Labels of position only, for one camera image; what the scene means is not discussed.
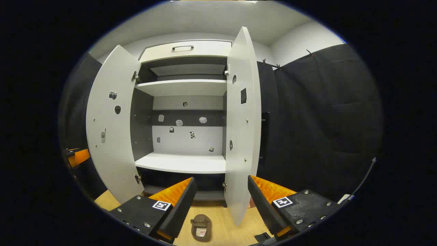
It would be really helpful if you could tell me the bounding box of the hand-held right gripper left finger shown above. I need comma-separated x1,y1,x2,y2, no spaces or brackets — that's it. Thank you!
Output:
108,177,197,244

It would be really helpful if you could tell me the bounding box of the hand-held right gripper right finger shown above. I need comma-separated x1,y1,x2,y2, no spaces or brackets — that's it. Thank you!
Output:
248,175,342,240

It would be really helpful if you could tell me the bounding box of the brown fuzzy shoe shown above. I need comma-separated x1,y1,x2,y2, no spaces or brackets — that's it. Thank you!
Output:
191,214,212,242

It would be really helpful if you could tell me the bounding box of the white cabinet door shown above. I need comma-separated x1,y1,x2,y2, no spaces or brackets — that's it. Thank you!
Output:
224,26,262,227
85,44,155,204

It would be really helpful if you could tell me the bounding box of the white shoe cabinet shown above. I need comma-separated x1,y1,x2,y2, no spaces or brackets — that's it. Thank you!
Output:
130,39,236,208

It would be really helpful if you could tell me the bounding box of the white cabinet shelf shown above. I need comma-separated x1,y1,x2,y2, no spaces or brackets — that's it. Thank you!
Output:
135,79,227,97
135,152,226,174

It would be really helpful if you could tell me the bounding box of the white cabinet drawer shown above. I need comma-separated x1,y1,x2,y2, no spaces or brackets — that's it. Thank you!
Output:
139,40,232,64

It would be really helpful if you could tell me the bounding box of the black backdrop cloth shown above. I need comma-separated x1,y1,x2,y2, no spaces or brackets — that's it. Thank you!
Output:
256,44,383,203

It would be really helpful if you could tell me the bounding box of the black door handle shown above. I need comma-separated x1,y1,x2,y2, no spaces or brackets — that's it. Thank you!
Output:
261,112,271,160

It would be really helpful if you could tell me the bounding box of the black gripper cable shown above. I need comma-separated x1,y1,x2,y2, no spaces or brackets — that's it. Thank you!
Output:
350,157,377,199

